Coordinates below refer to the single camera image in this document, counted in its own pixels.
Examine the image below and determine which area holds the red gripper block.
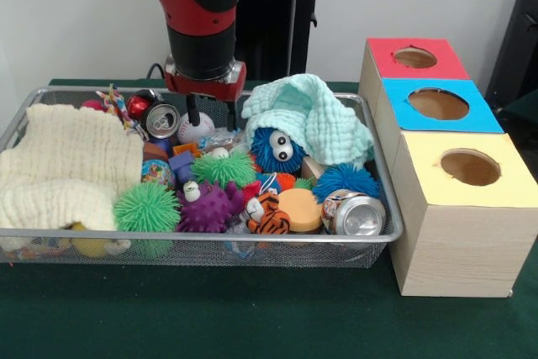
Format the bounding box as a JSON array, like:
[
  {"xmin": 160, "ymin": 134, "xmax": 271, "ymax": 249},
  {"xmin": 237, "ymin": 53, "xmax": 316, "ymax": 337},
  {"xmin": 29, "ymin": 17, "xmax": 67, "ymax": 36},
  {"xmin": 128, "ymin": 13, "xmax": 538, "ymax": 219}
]
[{"xmin": 163, "ymin": 65, "xmax": 248, "ymax": 132}]

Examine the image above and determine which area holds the light blue waffle cloth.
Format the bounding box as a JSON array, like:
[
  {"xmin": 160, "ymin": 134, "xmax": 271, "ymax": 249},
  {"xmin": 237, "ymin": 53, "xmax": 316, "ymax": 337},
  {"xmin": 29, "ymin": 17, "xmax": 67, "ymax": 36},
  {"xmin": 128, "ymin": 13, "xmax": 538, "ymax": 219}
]
[{"xmin": 241, "ymin": 73, "xmax": 375, "ymax": 166}]

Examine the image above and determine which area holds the wooden box with three holes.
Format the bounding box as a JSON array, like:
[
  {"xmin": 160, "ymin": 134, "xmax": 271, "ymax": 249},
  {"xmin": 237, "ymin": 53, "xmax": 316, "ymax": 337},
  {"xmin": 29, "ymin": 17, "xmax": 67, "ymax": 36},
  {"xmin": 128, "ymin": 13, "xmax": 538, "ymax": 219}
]
[{"xmin": 359, "ymin": 37, "xmax": 538, "ymax": 298}]

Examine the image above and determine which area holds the white baseball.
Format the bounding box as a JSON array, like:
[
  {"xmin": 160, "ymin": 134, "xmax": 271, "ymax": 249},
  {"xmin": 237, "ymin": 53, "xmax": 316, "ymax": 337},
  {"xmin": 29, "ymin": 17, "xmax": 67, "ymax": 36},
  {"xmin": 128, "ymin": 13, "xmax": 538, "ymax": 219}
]
[{"xmin": 176, "ymin": 111, "xmax": 216, "ymax": 145}]

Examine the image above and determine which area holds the green spiky toy with eyes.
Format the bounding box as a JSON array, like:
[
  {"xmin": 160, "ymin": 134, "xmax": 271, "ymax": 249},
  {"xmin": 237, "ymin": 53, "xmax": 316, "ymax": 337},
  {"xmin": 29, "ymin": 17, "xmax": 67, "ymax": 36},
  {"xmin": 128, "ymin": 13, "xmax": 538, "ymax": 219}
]
[{"xmin": 191, "ymin": 146, "xmax": 257, "ymax": 188}]

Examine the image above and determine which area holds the blue spiky ball with eyes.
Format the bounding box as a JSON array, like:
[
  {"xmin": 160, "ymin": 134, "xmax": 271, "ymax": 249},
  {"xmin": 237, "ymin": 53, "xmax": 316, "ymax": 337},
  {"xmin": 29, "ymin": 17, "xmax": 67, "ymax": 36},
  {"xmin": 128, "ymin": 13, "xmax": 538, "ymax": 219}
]
[{"xmin": 250, "ymin": 125, "xmax": 303, "ymax": 177}]

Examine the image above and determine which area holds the purple spiky toy with eyes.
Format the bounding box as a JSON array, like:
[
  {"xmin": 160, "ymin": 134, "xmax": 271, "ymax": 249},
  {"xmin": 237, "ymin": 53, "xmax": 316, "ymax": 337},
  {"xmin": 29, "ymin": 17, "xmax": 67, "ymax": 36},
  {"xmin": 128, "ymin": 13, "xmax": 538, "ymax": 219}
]
[{"xmin": 175, "ymin": 181, "xmax": 245, "ymax": 234}]

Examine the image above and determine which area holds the green spiky rubber ball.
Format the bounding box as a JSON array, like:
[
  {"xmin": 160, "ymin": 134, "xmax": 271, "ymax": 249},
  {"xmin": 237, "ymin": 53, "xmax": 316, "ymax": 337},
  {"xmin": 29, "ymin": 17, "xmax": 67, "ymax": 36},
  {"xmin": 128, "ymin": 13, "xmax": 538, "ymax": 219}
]
[{"xmin": 113, "ymin": 182, "xmax": 182, "ymax": 234}]

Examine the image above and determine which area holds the tiger plush toy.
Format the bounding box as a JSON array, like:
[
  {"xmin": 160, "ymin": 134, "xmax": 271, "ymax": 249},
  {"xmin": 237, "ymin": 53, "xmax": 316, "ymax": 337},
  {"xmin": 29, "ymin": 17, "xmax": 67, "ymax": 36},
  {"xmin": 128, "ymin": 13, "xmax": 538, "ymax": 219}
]
[{"xmin": 245, "ymin": 191, "xmax": 292, "ymax": 235}]

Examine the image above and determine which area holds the orange round sponge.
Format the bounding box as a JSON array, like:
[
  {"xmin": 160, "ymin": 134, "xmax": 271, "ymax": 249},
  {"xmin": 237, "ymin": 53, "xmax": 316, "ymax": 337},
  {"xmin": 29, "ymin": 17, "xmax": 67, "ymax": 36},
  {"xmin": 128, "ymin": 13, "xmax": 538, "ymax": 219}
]
[{"xmin": 277, "ymin": 188, "xmax": 324, "ymax": 234}]

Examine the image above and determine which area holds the blue spiky rubber ball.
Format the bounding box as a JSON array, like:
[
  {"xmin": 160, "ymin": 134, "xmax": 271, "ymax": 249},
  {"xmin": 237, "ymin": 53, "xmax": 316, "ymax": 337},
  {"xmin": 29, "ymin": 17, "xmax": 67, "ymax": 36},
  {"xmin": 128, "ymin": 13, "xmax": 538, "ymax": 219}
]
[{"xmin": 313, "ymin": 164, "xmax": 382, "ymax": 204}]

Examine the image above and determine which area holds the cream waffle cloth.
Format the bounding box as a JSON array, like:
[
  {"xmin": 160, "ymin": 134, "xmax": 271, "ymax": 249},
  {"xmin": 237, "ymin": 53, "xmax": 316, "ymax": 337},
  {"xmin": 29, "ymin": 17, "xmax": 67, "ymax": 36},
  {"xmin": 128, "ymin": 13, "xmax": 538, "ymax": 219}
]
[{"xmin": 0, "ymin": 103, "xmax": 146, "ymax": 232}]

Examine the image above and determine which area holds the crushed silver drink can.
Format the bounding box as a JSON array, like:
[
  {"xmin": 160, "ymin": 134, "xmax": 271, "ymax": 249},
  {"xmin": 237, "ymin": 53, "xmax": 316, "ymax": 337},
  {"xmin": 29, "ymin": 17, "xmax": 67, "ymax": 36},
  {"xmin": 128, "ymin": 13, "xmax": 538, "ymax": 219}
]
[{"xmin": 321, "ymin": 189, "xmax": 387, "ymax": 237}]

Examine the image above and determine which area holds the dark green table cloth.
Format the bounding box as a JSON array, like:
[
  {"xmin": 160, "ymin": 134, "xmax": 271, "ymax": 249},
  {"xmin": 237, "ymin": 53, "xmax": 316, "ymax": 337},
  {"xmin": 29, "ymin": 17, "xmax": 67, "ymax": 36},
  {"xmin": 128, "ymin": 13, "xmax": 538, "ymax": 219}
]
[{"xmin": 0, "ymin": 77, "xmax": 538, "ymax": 359}]

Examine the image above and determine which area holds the black stand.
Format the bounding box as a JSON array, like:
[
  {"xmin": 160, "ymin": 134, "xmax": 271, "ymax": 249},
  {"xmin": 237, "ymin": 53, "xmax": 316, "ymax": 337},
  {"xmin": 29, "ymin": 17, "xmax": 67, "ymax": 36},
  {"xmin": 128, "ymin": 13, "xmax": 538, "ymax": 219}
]
[{"xmin": 485, "ymin": 0, "xmax": 538, "ymax": 114}]

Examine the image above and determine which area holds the black cable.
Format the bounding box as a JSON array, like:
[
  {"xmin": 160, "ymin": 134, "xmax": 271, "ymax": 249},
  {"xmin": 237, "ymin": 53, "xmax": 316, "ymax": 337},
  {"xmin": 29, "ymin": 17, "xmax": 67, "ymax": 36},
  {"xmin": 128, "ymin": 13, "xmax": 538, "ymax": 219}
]
[{"xmin": 145, "ymin": 63, "xmax": 168, "ymax": 81}]

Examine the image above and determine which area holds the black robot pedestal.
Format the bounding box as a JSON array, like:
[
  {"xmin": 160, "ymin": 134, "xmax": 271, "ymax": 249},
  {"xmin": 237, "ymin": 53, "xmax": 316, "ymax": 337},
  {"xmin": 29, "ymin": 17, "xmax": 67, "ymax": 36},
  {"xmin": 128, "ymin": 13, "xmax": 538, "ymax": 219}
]
[{"xmin": 235, "ymin": 0, "xmax": 340, "ymax": 82}]

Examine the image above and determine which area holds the shallow wire mesh bin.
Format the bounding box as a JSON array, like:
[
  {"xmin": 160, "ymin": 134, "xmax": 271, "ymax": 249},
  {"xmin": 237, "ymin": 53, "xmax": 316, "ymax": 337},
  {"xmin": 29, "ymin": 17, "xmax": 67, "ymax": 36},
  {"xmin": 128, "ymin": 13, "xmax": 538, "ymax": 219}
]
[{"xmin": 0, "ymin": 86, "xmax": 405, "ymax": 270}]

